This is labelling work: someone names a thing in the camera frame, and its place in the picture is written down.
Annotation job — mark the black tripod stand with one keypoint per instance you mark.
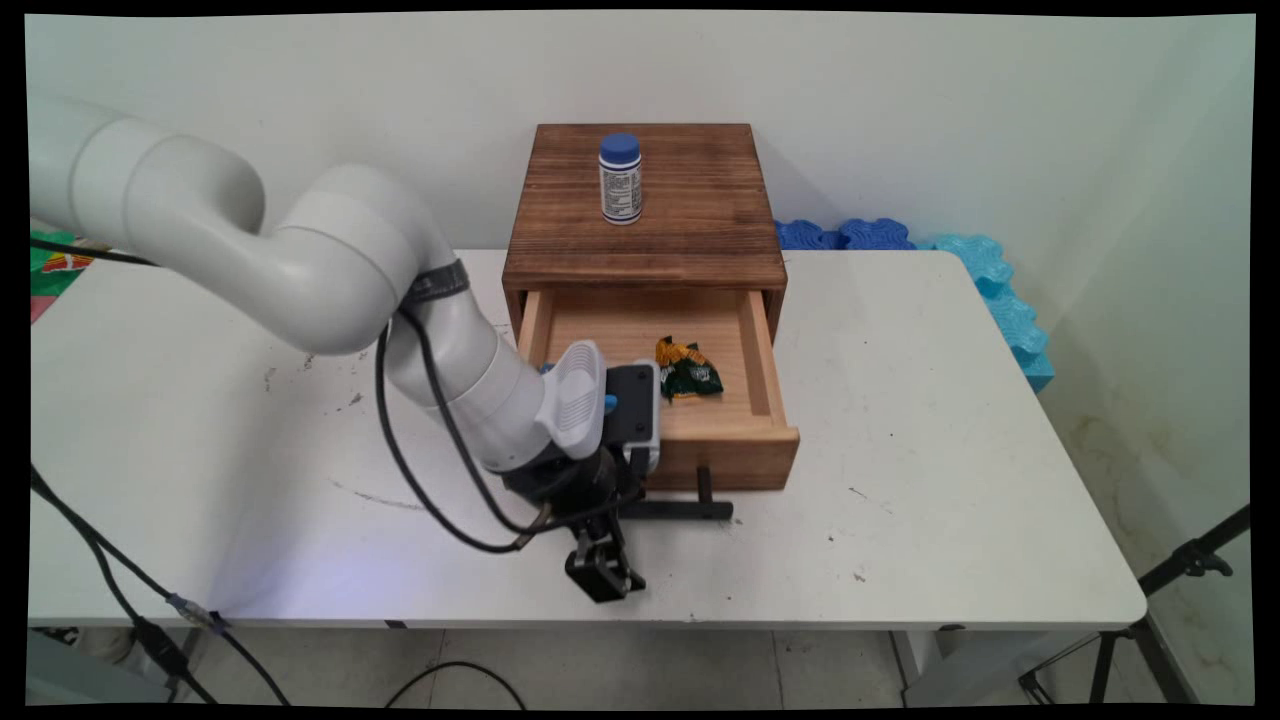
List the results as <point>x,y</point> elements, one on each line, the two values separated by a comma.
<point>1150,620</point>

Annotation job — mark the colourful packet at left edge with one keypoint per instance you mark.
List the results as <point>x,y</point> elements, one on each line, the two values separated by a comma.
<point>50,280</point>

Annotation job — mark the cyan foam mat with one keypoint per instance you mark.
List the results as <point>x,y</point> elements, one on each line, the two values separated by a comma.
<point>1005,300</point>

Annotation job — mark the white table leg frame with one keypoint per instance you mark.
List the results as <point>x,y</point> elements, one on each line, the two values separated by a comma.
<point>930,665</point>

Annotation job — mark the white bottle with blue cap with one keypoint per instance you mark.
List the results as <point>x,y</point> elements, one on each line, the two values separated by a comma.
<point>620,185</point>

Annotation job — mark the dark blue foam mat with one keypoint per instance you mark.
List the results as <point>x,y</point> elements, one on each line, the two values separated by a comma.
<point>805,236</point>
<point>875,234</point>

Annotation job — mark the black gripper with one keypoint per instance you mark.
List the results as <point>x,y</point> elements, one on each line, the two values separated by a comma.
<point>570,485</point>

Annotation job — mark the black white wrist camera box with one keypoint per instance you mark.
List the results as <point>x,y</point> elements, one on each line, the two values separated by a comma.
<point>632,410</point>

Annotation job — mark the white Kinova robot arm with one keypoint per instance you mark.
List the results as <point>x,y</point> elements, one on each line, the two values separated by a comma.
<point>330,270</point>

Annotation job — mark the green yellow snack packet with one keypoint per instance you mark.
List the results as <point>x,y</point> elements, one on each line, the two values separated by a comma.
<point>688,370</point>

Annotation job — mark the grey metal table leg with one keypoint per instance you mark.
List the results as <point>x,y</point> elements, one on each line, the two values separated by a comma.
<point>183,680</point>

